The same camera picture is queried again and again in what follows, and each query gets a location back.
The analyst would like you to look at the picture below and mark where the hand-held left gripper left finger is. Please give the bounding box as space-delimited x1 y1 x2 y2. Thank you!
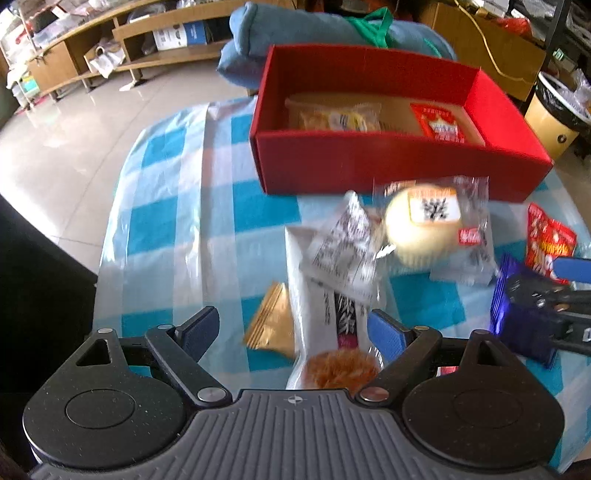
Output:
74 305 234 409

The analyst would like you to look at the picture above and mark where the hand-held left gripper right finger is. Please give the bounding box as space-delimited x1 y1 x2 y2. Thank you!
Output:
358 308 514 403

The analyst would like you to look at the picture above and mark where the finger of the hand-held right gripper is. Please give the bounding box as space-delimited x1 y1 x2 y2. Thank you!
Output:
553 257 591 284
507 274 591 319

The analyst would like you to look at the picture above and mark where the red candy packet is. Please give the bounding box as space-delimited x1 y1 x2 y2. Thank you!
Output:
524 202 579 278

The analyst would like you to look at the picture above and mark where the purple snack packet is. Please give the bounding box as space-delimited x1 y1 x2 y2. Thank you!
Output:
490 253 561 368

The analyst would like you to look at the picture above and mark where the long meat floss bread packet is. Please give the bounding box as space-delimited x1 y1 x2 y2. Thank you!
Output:
284 225 385 398

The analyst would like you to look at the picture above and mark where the clear packet with black print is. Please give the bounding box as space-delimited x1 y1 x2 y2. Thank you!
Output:
298 190 389 305

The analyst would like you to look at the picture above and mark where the cream bun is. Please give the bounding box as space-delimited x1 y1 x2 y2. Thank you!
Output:
372 174 497 287

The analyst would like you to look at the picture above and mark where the red cardboard box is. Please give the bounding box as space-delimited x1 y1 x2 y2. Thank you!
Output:
249 44 555 204

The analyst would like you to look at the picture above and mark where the gold snack packet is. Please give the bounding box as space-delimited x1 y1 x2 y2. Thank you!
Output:
243 281 296 359

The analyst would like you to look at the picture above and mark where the blue white checkered tablecloth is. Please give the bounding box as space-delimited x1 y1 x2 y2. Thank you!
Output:
95 92 591 476

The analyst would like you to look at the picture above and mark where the yellow trash bin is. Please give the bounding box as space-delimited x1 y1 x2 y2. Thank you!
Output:
524 71 591 162

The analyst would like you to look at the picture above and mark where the dark furniture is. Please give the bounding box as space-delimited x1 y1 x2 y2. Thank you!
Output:
0 194 99 398

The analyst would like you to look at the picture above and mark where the black bin liner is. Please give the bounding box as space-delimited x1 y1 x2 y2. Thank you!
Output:
536 71 591 134

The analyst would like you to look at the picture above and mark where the flat red snack packet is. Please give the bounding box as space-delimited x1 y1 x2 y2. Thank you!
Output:
410 102 476 142

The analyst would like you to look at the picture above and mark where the yellow snack packet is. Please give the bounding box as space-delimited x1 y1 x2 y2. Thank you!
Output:
284 95 384 133

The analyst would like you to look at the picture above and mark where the black metal rack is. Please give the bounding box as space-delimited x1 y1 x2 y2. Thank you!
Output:
542 0 591 75

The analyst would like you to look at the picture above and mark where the red plastic bag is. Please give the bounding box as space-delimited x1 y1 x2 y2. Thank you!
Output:
501 16 533 36

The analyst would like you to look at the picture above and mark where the low wooden bench shelf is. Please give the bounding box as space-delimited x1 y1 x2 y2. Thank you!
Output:
112 0 259 75

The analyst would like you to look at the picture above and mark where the white paper bag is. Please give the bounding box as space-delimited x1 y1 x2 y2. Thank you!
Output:
84 38 126 79

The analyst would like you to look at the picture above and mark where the blue and white box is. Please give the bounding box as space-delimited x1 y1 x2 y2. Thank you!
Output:
154 22 207 51

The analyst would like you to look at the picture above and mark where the wooden side cabinet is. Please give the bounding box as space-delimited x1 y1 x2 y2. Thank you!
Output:
25 0 162 101

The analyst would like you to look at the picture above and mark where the blue cushion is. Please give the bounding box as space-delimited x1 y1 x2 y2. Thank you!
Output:
217 2 458 97

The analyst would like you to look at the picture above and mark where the yellow cable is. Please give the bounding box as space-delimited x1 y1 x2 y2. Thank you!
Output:
455 0 532 84

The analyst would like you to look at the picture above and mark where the wooden cabinet with yellow cable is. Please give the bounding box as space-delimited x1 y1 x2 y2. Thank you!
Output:
418 0 548 102

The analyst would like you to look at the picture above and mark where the green bag handle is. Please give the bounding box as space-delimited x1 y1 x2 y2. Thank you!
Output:
346 7 399 49

